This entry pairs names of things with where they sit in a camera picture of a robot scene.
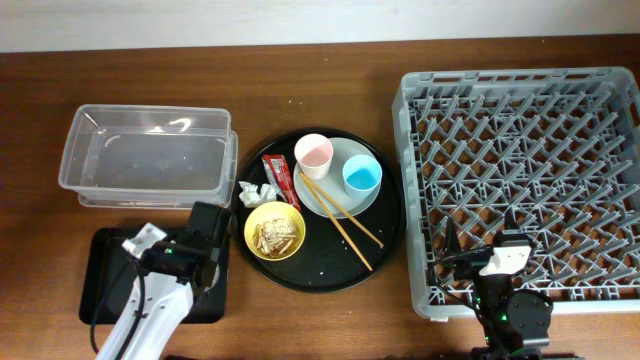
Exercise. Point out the yellow bowl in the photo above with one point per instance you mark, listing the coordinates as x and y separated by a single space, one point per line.
267 212

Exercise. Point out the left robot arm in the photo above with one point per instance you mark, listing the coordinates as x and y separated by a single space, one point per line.
176 274

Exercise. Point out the wooden chopstick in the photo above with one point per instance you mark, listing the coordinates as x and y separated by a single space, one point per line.
317 190
335 222

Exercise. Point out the white tissue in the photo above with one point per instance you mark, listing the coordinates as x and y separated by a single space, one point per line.
252 195

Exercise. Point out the blue cup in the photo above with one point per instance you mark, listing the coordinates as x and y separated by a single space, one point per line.
362 174

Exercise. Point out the round black tray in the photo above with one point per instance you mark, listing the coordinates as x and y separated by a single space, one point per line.
326 262

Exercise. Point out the red snack wrapper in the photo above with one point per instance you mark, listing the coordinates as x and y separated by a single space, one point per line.
279 176

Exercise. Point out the grey dishwasher rack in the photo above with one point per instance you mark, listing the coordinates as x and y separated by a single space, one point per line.
559 146

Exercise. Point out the pink cup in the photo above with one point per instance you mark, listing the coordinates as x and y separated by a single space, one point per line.
314 152

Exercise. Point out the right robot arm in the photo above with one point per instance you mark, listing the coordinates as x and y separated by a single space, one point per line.
515 322

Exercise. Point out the clear plastic bin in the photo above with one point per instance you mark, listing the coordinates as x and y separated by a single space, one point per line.
152 157

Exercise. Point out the food scraps and rice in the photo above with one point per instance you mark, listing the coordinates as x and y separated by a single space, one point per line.
276 238

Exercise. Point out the black rectangular tray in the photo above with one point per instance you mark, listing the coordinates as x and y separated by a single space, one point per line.
106 258

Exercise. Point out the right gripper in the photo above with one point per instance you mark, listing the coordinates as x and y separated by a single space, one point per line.
468 265

